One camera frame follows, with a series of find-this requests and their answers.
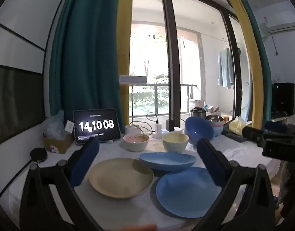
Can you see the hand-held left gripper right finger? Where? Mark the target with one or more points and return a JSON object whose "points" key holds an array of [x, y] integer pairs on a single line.
{"points": [[211, 163]]}

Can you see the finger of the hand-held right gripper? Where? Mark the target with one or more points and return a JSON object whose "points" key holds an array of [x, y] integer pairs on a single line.
{"points": [[273, 126], [252, 133]]}

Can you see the black case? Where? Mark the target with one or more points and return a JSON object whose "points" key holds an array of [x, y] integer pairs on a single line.
{"points": [[283, 98]]}

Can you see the cream round plate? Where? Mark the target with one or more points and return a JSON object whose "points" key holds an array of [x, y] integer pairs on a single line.
{"points": [[121, 178]]}

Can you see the light blue hanging towel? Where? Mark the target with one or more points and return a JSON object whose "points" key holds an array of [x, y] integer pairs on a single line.
{"points": [[225, 69]]}

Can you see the black charger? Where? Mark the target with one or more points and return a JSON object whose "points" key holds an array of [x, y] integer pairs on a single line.
{"points": [[170, 125]]}

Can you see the yellow tissue pack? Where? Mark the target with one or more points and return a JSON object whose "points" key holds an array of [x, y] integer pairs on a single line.
{"points": [[236, 126]]}

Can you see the cream bowl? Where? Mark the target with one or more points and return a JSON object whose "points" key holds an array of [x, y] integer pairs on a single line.
{"points": [[175, 142]]}

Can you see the clear plastic bag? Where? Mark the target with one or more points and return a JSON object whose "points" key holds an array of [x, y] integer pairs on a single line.
{"points": [[53, 125]]}

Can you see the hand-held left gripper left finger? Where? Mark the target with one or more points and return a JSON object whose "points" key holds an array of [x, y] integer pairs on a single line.
{"points": [[85, 163]]}

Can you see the cardboard box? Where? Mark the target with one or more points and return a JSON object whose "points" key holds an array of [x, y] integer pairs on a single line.
{"points": [[58, 145]]}

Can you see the teal curtain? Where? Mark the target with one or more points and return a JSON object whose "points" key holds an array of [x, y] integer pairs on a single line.
{"points": [[85, 53], [263, 65]]}

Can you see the white desk lamp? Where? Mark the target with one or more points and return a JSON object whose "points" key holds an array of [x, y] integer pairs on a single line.
{"points": [[133, 79]]}

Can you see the dark door frame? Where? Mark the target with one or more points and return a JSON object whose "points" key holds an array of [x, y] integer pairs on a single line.
{"points": [[171, 53]]}

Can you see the pink strawberry print bowl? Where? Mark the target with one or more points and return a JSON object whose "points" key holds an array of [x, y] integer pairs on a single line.
{"points": [[136, 142]]}

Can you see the tablet showing clock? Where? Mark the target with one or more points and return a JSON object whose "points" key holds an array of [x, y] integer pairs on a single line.
{"points": [[97, 126]]}

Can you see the black round gadget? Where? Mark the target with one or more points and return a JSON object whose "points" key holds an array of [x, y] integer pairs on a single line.
{"points": [[38, 154]]}

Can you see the yellow curtain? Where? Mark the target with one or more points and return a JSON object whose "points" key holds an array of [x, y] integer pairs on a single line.
{"points": [[124, 53], [248, 65]]}

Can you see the blue oval plate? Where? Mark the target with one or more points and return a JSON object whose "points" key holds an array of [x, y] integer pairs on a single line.
{"points": [[168, 161]]}

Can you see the pink bowl with steel liner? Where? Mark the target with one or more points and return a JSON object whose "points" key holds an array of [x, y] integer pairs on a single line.
{"points": [[215, 120]]}

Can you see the large blue bowl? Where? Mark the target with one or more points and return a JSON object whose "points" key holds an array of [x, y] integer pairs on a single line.
{"points": [[199, 130]]}

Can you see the small white box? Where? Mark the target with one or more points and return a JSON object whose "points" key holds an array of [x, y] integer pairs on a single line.
{"points": [[69, 126]]}

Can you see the light blue bowl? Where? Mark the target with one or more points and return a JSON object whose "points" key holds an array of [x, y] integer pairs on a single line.
{"points": [[218, 131]]}

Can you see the blue round plate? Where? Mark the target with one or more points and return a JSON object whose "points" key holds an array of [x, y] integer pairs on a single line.
{"points": [[188, 192]]}

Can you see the white charger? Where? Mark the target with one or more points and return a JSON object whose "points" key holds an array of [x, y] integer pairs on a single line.
{"points": [[158, 128]]}

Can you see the white air conditioner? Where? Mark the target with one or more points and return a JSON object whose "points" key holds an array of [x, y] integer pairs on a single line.
{"points": [[281, 25]]}

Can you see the white power strip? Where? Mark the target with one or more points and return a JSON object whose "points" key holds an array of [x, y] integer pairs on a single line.
{"points": [[177, 130]]}

